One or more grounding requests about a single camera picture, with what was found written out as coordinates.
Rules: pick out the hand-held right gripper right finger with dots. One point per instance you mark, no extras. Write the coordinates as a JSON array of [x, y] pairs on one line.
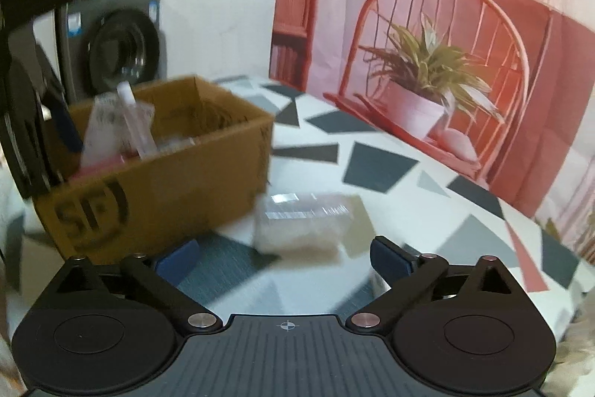
[[390, 257]]

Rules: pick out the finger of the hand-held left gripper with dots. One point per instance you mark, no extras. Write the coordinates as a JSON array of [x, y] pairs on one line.
[[65, 122]]

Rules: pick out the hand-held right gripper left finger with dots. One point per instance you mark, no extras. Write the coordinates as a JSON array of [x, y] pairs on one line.
[[179, 260]]

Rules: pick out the brown cardboard box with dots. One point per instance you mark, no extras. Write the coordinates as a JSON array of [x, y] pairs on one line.
[[186, 192]]

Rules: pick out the clear plastic box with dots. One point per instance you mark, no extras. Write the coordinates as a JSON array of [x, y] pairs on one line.
[[302, 229]]

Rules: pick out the clear packets inside box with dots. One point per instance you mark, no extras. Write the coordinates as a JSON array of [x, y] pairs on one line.
[[102, 122]]

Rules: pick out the geometric patterned tablecloth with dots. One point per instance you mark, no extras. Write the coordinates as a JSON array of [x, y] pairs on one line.
[[372, 173]]

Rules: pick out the grey washing machine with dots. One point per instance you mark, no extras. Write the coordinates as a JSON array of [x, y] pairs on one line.
[[121, 48]]

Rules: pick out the red wall poster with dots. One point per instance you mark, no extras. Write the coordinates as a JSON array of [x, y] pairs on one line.
[[418, 6]]

